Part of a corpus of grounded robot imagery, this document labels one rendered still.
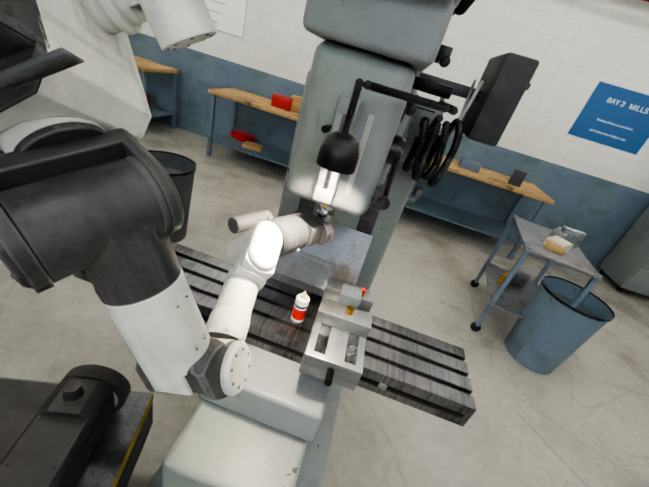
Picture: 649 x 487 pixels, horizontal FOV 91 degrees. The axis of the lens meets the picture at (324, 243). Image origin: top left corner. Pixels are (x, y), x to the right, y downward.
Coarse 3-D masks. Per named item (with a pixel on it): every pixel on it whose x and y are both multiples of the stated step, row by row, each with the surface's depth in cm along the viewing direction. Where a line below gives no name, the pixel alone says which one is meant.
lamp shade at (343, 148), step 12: (336, 132) 55; (324, 144) 55; (336, 144) 54; (348, 144) 54; (324, 156) 55; (336, 156) 54; (348, 156) 54; (324, 168) 55; (336, 168) 55; (348, 168) 55
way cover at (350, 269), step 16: (336, 240) 124; (352, 240) 124; (368, 240) 123; (288, 256) 125; (304, 256) 125; (320, 256) 125; (336, 256) 125; (352, 256) 124; (288, 272) 123; (304, 272) 123; (320, 272) 123; (336, 272) 123; (352, 272) 124; (304, 288) 120; (320, 288) 122
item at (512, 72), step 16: (496, 64) 83; (512, 64) 77; (528, 64) 77; (480, 80) 95; (496, 80) 79; (512, 80) 79; (528, 80) 78; (480, 96) 88; (496, 96) 81; (512, 96) 80; (480, 112) 83; (496, 112) 82; (512, 112) 82; (464, 128) 95; (480, 128) 85; (496, 128) 84; (496, 144) 86
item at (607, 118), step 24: (216, 0) 441; (240, 0) 434; (216, 24) 454; (240, 24) 447; (600, 96) 392; (624, 96) 387; (648, 96) 382; (576, 120) 408; (600, 120) 403; (624, 120) 397; (648, 120) 392; (600, 144) 414; (624, 144) 408
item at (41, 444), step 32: (0, 384) 93; (32, 384) 95; (64, 384) 94; (96, 384) 96; (0, 416) 86; (32, 416) 88; (64, 416) 88; (96, 416) 91; (0, 448) 81; (32, 448) 81; (64, 448) 82; (0, 480) 74; (32, 480) 76; (64, 480) 80
